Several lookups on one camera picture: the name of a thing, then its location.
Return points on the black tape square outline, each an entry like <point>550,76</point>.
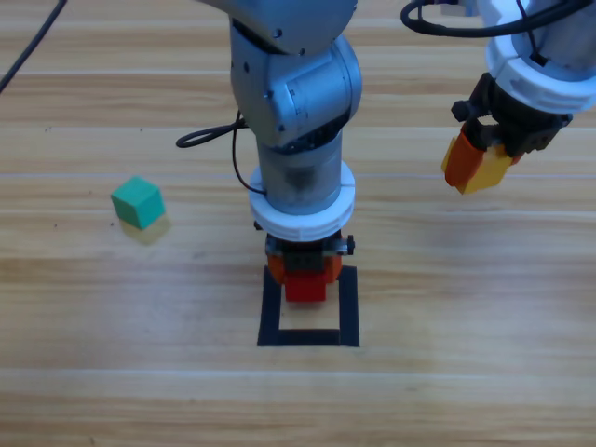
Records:
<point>307,337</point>

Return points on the red cube block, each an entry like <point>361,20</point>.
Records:
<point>305,288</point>

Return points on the green cube block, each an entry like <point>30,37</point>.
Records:
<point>138,202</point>

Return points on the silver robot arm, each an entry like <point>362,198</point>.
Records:
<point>298,93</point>

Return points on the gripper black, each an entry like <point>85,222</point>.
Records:
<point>305,261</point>
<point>517,125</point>

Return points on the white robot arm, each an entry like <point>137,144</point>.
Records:
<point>559,46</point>

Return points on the yellow cube block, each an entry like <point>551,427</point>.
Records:
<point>489,174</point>

